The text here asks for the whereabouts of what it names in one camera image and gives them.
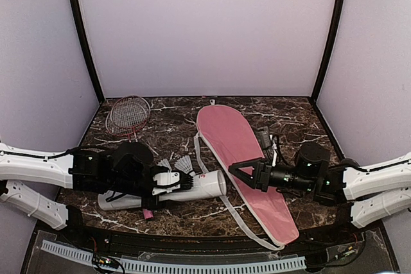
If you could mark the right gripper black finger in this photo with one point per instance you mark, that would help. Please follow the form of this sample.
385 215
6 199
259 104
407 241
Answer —
252 163
246 178

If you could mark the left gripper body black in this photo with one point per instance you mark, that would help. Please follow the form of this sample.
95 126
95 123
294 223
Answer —
151 205

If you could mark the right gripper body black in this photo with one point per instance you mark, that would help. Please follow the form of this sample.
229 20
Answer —
263 181

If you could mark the white shuttlecock tube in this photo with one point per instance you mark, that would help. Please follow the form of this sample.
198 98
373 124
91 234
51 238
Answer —
205 186

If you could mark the white plastic shuttlecock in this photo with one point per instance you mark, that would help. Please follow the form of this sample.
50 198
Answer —
185 164
165 163

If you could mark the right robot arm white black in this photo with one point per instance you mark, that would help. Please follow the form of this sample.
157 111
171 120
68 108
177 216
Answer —
371 192

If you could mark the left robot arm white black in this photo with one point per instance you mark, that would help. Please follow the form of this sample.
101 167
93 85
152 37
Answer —
127 170

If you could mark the red badminton racket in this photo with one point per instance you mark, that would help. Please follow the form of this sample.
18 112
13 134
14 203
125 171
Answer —
125 124

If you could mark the pink racket bag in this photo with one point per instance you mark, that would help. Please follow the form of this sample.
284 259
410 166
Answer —
230 138

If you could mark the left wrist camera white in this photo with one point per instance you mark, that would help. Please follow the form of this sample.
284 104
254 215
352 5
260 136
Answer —
168 182

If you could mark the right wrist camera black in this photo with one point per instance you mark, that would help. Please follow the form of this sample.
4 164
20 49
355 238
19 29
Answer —
267 144

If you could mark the black front rail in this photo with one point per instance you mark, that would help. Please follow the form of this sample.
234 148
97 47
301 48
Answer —
126 243

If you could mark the grey slotted cable duct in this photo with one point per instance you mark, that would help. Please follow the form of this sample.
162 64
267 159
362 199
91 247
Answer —
126 265

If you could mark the black right corner post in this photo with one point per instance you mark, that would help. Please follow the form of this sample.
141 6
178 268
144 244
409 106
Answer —
328 49

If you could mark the black corner post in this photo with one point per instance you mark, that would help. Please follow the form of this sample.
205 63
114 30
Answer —
328 49
86 51

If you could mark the black left corner post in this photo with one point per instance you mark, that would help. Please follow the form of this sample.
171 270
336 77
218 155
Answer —
86 51

